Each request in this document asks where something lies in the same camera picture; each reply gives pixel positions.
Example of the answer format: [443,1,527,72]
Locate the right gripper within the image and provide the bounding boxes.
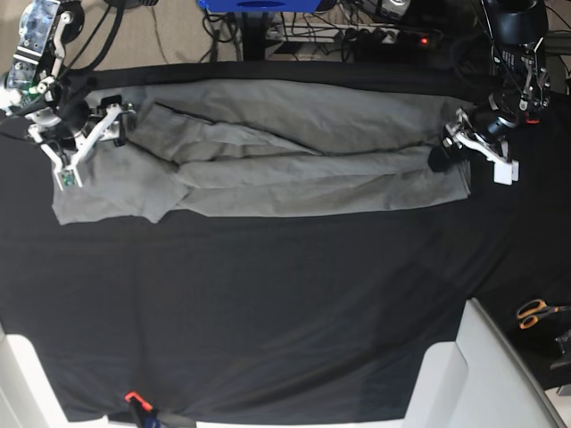
[26,95,137,152]

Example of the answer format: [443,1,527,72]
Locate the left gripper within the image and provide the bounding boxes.
[428,106,517,173]

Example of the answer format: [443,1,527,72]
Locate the grey T-shirt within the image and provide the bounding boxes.
[52,80,470,225]

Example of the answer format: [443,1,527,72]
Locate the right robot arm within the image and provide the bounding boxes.
[1,1,452,181]

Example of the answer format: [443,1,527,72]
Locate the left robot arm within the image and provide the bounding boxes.
[443,1,550,149]

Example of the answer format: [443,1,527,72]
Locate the blue plastic box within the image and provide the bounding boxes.
[198,0,321,13]

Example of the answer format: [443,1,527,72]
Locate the black object right edge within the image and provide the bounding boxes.
[550,330,571,370]

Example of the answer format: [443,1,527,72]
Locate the white chair back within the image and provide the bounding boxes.
[402,299,566,428]

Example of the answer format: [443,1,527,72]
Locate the black table cloth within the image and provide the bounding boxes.
[0,62,571,425]

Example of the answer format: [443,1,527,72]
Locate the red clamp front edge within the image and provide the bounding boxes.
[124,391,153,412]

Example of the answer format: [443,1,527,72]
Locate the white chair part left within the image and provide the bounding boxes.
[1,328,69,427]

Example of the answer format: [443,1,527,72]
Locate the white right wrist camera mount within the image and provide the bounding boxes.
[28,105,120,189]

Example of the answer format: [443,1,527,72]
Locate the black metal stand post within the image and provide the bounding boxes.
[237,12,272,62]

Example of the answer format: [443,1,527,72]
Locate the orange handled scissors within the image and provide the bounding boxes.
[516,299,570,330]

